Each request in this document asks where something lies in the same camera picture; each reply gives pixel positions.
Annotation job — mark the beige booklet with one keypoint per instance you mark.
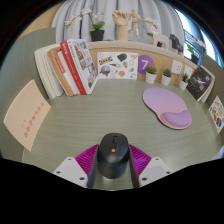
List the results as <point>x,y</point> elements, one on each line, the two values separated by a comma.
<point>26,115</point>

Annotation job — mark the purple round number sign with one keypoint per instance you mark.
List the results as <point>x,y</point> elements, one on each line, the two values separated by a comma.
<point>145,64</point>

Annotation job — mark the black computer mouse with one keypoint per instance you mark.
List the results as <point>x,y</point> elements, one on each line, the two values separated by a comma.
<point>112,160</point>

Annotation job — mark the white wall socket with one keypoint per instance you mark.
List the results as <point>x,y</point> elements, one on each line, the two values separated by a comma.
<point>176,67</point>
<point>188,71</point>

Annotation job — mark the pink horse figurine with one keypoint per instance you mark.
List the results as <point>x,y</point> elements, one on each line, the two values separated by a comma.
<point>160,38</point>

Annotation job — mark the succulent in white pot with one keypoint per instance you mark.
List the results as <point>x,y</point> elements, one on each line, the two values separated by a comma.
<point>166,80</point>
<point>183,85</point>
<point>150,77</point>

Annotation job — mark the white sticker sheet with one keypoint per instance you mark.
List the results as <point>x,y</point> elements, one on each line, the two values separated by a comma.
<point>116,65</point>

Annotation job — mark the wooden hand model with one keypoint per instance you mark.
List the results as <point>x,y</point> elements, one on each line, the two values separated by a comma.
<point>122,26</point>

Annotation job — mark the grey-green desk partition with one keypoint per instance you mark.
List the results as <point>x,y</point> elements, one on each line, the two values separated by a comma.
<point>215,71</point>
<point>20,63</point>

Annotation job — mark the black horse figurine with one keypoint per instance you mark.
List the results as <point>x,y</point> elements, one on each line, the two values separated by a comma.
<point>176,43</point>

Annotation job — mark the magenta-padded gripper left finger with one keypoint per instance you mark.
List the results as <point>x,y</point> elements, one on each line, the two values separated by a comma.
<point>85,160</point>

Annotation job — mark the black cover book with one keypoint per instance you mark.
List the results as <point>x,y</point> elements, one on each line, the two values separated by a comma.
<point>199,83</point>

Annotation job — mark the purple mouse pad with wrist rest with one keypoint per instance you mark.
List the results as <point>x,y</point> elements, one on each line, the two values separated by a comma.
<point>165,105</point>

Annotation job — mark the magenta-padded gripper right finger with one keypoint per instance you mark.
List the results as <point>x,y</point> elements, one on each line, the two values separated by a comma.
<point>141,161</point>

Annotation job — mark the colourful illustrated booklet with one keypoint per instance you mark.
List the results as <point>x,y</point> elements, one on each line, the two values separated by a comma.
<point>217,113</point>

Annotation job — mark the grey pleated curtain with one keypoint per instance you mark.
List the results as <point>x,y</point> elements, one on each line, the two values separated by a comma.
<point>76,25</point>

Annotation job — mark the dark-framed window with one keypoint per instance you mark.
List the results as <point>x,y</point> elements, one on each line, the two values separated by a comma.
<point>193,26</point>

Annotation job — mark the brown book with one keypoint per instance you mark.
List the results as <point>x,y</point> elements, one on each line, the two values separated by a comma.
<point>60,75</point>

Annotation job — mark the wooden desk back shelf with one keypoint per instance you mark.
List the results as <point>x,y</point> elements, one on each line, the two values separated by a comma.
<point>133,46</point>

